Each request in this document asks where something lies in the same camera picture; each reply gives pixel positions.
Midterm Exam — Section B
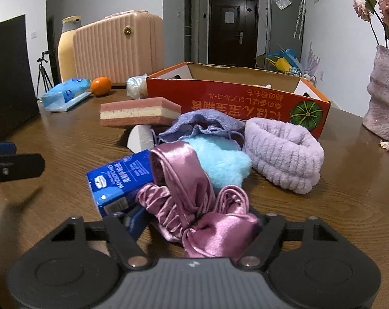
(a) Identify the dark wooden door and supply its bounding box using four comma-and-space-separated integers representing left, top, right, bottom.
208, 0, 259, 68

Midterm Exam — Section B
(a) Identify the blue wet wipes pack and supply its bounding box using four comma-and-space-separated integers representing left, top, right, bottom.
41, 78, 91, 112

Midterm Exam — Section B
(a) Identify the lavender knit cloth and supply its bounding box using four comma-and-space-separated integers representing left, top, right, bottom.
159, 109, 245, 143

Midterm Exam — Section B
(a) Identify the grey refrigerator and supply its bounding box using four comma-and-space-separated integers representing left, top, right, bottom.
264, 0, 305, 71

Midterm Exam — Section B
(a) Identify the purple textured vase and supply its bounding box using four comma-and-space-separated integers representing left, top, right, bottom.
363, 45, 389, 141

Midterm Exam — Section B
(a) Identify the pink layered sponge block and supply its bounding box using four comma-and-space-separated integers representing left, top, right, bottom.
100, 97, 181, 127

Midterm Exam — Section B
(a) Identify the fallen rose petal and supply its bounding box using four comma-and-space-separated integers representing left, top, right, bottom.
379, 140, 389, 152

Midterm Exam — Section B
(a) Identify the orange tangerine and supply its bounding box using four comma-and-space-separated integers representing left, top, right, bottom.
90, 76, 112, 97

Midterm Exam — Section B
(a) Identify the mauve satin cloth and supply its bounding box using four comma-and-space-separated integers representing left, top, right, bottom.
136, 142, 261, 262

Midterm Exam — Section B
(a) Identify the black paper shopping bag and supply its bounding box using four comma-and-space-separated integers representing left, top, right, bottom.
0, 15, 39, 142

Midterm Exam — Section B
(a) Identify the clear plastic bag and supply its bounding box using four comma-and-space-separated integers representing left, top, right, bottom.
126, 74, 148, 99

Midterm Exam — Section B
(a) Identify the camera tripod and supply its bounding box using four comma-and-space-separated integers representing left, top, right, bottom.
36, 51, 53, 99

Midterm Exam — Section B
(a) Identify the yellow thermos bottle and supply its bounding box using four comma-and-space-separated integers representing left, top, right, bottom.
57, 15, 81, 82

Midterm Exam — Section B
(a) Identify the red cardboard fruit box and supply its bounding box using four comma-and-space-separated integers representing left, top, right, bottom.
146, 62, 331, 138

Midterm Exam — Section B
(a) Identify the light blue fluffy plush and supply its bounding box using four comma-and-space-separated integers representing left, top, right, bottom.
183, 135, 252, 194

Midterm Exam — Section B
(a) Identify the lilac fluffy headband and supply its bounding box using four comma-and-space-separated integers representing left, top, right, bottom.
243, 117, 324, 195

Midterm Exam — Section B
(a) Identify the pink ribbed small suitcase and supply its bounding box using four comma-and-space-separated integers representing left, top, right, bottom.
74, 11, 164, 86

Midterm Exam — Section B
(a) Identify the white wedge sponge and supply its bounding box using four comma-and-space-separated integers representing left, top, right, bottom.
127, 125, 156, 153

